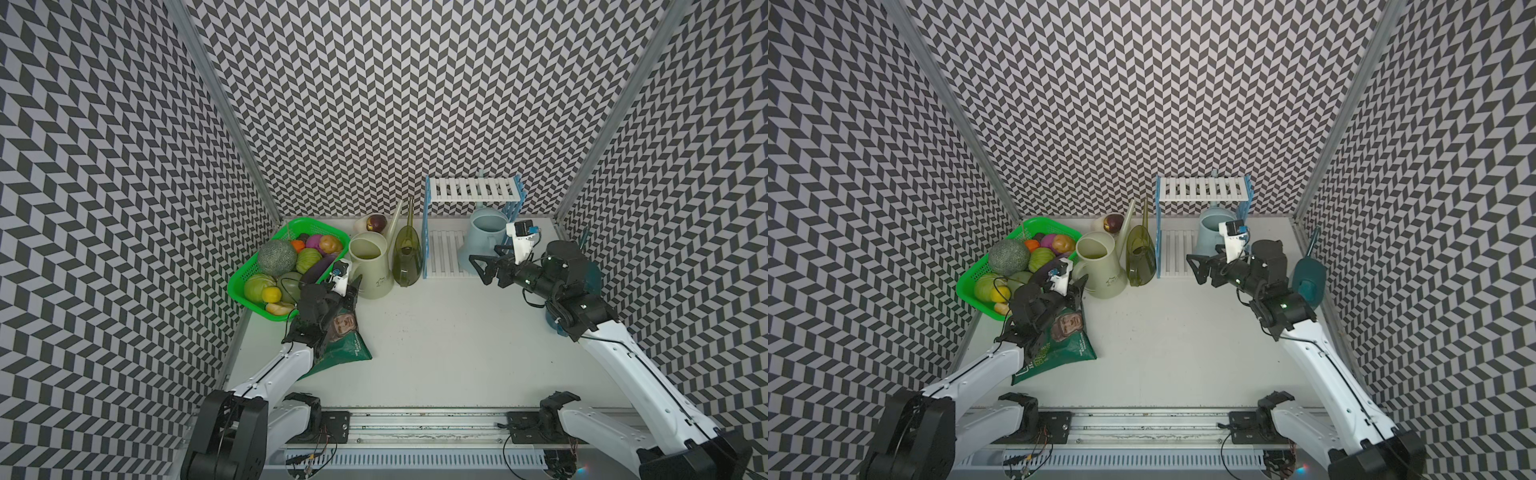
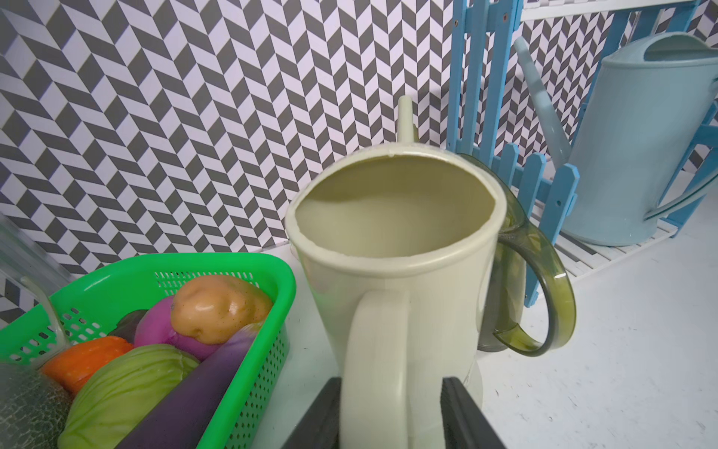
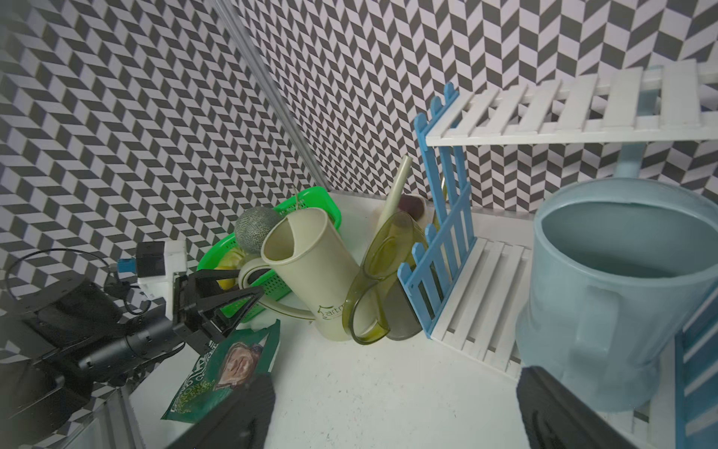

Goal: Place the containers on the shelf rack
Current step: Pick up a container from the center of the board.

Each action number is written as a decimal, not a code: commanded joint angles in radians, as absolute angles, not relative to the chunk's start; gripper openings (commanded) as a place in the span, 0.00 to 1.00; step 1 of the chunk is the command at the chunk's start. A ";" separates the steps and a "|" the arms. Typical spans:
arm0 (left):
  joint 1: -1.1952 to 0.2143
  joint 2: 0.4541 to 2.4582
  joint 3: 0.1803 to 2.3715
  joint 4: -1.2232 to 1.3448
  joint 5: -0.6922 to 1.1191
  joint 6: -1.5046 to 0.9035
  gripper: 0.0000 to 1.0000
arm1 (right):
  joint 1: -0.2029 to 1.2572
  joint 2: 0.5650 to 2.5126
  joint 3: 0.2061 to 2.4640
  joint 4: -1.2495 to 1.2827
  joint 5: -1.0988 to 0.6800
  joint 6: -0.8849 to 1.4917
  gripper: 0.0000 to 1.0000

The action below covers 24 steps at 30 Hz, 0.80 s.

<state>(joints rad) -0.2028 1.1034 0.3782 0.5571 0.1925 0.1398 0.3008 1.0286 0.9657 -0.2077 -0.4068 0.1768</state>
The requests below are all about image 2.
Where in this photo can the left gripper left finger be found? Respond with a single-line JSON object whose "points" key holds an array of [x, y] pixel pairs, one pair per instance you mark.
{"points": [[319, 428]]}

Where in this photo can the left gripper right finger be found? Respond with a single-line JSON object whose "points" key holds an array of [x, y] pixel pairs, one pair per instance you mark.
{"points": [[464, 425]]}

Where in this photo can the cream watering can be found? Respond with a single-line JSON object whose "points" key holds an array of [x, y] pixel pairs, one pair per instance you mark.
{"points": [[397, 242]]}

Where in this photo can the blue white slatted shelf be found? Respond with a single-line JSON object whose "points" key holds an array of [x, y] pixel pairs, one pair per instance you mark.
{"points": [[570, 40]]}

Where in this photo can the light blue watering can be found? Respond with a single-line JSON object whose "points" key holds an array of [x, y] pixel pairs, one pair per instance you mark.
{"points": [[649, 99]]}

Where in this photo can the olive transparent watering can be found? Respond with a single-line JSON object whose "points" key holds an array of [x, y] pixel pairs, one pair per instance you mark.
{"points": [[525, 263]]}

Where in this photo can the purple eggplant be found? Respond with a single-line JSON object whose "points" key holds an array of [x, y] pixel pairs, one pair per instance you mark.
{"points": [[180, 419]]}

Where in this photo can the brown potato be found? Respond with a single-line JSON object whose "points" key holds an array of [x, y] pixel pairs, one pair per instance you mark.
{"points": [[212, 308]]}

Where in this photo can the purple onion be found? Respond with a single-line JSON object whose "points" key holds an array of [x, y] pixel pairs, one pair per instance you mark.
{"points": [[155, 328]]}

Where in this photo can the light green cabbage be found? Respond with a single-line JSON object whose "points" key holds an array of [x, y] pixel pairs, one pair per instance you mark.
{"points": [[119, 395]]}

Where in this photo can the orange carrot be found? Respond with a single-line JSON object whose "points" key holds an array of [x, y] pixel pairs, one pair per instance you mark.
{"points": [[73, 368]]}

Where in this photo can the green plastic basket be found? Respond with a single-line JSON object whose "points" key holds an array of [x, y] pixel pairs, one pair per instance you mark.
{"points": [[112, 301]]}

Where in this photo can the dark green melon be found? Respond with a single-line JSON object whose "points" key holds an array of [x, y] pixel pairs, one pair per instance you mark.
{"points": [[34, 408]]}

